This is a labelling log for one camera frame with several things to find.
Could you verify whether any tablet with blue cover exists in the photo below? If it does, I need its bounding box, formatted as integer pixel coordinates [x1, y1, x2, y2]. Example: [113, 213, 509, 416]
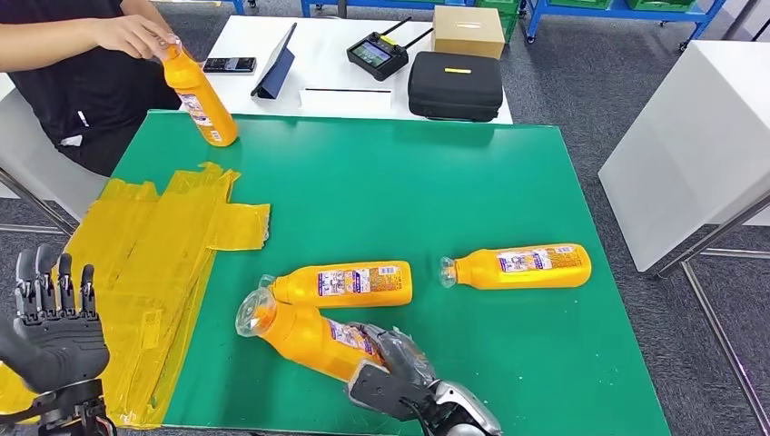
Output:
[251, 22, 299, 101]

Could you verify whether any white desk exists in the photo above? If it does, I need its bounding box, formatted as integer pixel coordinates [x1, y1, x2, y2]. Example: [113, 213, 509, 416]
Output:
[180, 15, 514, 125]

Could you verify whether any white flat box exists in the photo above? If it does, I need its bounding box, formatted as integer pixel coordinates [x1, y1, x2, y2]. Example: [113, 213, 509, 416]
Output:
[299, 86, 394, 117]

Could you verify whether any green table mat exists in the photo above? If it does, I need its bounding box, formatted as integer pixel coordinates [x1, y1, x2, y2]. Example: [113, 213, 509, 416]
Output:
[111, 109, 672, 436]

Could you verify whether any person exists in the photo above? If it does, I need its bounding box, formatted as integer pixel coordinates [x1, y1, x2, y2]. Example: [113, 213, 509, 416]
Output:
[0, 0, 184, 179]

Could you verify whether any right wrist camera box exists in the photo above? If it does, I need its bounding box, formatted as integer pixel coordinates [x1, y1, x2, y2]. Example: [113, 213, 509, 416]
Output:
[345, 360, 434, 422]

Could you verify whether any black smartphone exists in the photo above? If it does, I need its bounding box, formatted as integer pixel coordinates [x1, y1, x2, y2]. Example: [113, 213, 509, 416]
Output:
[202, 56, 258, 74]

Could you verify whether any cardboard box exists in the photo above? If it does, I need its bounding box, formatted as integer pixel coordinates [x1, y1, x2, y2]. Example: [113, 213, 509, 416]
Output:
[430, 5, 507, 61]

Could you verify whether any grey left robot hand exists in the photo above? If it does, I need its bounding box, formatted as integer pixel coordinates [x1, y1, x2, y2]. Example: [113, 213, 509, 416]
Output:
[0, 243, 112, 395]

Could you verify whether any black remote controller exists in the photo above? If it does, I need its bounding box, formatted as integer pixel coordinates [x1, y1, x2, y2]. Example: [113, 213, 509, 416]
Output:
[345, 15, 436, 83]

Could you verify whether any yellow plastic sheet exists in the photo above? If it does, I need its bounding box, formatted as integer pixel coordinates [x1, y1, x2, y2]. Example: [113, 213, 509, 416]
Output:
[0, 162, 271, 430]

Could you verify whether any person's right hand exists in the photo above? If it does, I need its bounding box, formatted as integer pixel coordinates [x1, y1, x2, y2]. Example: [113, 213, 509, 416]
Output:
[90, 15, 177, 62]

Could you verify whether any orange bottle clear cap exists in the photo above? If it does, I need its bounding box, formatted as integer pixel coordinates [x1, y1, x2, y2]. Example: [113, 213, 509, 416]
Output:
[438, 243, 593, 292]
[157, 36, 240, 149]
[258, 260, 414, 310]
[234, 287, 386, 384]

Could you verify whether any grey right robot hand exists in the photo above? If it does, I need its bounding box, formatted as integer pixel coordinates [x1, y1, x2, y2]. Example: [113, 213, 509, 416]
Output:
[345, 322, 438, 390]

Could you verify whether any green crate stack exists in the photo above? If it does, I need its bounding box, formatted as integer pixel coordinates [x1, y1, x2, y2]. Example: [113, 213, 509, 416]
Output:
[475, 0, 525, 45]

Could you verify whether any blue metal rack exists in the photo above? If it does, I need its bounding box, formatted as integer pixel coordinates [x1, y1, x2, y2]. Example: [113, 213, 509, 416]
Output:
[231, 0, 482, 19]
[525, 0, 729, 45]

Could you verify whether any black carry case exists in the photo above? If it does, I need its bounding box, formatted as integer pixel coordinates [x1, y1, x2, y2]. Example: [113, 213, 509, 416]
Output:
[407, 51, 505, 124]

